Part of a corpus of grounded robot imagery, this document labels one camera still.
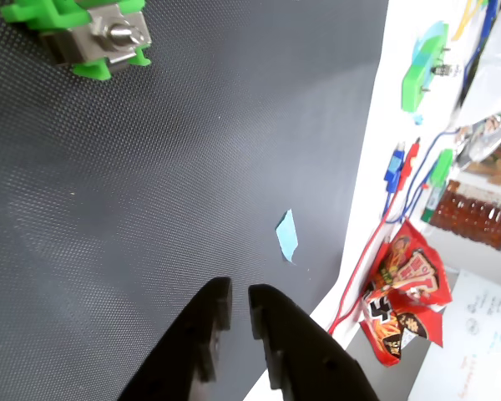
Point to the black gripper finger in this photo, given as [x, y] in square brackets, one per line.
[309, 351]
[183, 346]

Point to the green holder with screws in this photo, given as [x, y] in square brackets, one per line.
[415, 83]

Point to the green battery holder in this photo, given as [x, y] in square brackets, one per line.
[58, 16]

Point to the blue masking tape piece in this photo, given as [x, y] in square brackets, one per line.
[286, 236]

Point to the red snack bag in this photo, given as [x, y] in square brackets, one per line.
[413, 275]

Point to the dark grey textured mat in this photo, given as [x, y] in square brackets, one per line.
[150, 188]

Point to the white printed paper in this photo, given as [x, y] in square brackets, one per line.
[476, 346]

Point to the red alligator clip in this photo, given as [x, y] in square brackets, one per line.
[410, 158]

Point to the small blue tape scrap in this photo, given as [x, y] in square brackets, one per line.
[418, 120]

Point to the silver snack package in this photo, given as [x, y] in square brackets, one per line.
[490, 138]

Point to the light blue tape patch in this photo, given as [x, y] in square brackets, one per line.
[430, 44]

